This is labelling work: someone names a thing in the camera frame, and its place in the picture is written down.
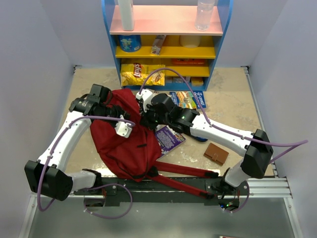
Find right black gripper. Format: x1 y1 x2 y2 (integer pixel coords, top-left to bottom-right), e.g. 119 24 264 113
139 102 170 131

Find red backpack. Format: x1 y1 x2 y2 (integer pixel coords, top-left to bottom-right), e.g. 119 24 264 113
90 88 218 199

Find brown leather wallet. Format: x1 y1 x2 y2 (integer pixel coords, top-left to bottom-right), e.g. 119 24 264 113
204 143 229 166

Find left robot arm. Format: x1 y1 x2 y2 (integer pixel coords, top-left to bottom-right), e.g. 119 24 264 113
24 84 134 201

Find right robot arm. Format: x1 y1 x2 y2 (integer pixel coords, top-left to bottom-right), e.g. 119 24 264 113
136 90 273 195

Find yellow Lays chips bag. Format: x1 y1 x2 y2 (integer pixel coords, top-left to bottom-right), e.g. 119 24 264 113
120 62 165 86

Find purple book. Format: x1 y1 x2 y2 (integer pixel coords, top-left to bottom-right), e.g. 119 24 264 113
155 126 186 157

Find blue Treehouse book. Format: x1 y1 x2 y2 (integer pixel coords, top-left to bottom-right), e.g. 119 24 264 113
169 91 206 109

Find white small carton boxes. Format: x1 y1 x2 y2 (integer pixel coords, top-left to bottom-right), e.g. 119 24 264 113
165 76 191 83

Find yellow small box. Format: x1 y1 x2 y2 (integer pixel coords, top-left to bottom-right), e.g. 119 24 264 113
191 77 204 87

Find blue pencil case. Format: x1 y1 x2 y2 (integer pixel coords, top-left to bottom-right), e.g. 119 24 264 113
194 136 208 142

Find red flat snack box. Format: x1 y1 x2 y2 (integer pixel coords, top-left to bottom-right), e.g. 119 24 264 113
171 59 206 65

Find blue shelf unit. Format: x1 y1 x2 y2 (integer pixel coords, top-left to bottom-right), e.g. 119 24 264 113
101 0 234 91

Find brown wrapped snack bar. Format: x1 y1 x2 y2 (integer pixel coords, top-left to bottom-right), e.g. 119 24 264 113
150 35 166 56

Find blue snack canister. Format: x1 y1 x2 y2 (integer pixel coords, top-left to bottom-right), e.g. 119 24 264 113
118 35 142 53

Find cream white jar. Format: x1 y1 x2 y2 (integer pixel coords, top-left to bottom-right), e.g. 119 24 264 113
179 35 201 49

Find white tall bottle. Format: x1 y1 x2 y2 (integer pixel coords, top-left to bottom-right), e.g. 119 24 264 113
118 0 134 31

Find clear plastic water bottle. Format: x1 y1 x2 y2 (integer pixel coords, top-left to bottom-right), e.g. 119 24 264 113
194 0 215 31

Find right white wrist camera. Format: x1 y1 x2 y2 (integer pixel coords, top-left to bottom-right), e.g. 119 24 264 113
136 89 154 112

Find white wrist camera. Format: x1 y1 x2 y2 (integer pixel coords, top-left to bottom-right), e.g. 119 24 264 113
114 121 132 138
136 89 154 112

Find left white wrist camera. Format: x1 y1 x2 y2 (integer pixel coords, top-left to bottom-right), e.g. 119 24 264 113
114 121 132 138

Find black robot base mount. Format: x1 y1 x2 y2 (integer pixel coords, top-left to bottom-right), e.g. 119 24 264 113
74 177 250 206

